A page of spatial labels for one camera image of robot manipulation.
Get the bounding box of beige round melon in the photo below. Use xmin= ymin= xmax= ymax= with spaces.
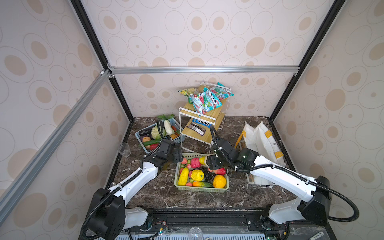
xmin=206 ymin=154 xmax=217 ymax=160

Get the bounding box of orange round fruit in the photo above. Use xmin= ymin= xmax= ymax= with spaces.
xmin=213 ymin=175 xmax=227 ymax=189

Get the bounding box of white grocery tote bag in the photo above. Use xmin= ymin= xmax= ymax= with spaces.
xmin=234 ymin=123 xmax=290 ymax=187

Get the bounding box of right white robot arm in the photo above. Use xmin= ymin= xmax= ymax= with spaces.
xmin=206 ymin=126 xmax=360 ymax=231

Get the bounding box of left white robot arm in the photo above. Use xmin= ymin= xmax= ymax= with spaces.
xmin=80 ymin=120 xmax=183 ymax=240

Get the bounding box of teal pink snack bag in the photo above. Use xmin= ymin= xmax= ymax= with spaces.
xmin=210 ymin=83 xmax=234 ymax=101

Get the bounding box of yellow green snack bag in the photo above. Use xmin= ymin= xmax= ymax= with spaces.
xmin=179 ymin=88 xmax=199 ymax=97

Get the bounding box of red pepper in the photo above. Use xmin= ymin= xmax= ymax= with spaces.
xmin=150 ymin=143 xmax=159 ymax=151

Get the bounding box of green cucumber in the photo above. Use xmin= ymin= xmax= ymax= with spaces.
xmin=143 ymin=139 xmax=162 ymax=146

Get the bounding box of blue plastic vegetable basket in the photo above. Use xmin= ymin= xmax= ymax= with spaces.
xmin=135 ymin=118 xmax=185 ymax=154

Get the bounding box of green cabbage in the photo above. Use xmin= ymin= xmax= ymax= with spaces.
xmin=151 ymin=126 xmax=162 ymax=140

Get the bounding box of white radish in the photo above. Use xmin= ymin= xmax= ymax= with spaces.
xmin=164 ymin=120 xmax=174 ymax=136

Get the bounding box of dark grape bunch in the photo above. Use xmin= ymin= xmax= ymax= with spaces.
xmin=200 ymin=167 xmax=216 ymax=184

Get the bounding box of peach colored fruit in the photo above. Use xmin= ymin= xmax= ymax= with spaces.
xmin=142 ymin=136 xmax=152 ymax=143

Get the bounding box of dark eggplant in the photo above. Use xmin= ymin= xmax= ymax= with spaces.
xmin=138 ymin=129 xmax=152 ymax=137

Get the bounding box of pink dragon fruit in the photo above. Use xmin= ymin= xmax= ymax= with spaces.
xmin=190 ymin=158 xmax=202 ymax=169

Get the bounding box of green orange papaya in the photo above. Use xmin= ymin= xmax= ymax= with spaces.
xmin=192 ymin=181 xmax=213 ymax=188

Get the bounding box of leafy green vegetable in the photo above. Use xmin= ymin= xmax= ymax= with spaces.
xmin=157 ymin=114 xmax=175 ymax=120

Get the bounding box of dark snack bar packet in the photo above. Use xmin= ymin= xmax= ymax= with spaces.
xmin=187 ymin=122 xmax=206 ymax=136

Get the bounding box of blue snack packet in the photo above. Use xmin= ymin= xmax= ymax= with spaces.
xmin=193 ymin=119 xmax=212 ymax=128

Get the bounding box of clear plastic cup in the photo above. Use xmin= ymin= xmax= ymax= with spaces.
xmin=118 ymin=143 xmax=132 ymax=158

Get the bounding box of white wire wooden shelf rack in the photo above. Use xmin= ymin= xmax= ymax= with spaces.
xmin=178 ymin=82 xmax=230 ymax=146

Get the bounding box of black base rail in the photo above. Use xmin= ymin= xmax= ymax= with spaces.
xmin=81 ymin=208 xmax=336 ymax=240

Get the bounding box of horizontal aluminium frame bar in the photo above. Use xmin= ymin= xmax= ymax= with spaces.
xmin=110 ymin=65 xmax=300 ymax=75

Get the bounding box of diagonal aluminium frame bar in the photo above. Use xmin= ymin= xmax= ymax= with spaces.
xmin=1 ymin=69 xmax=112 ymax=225

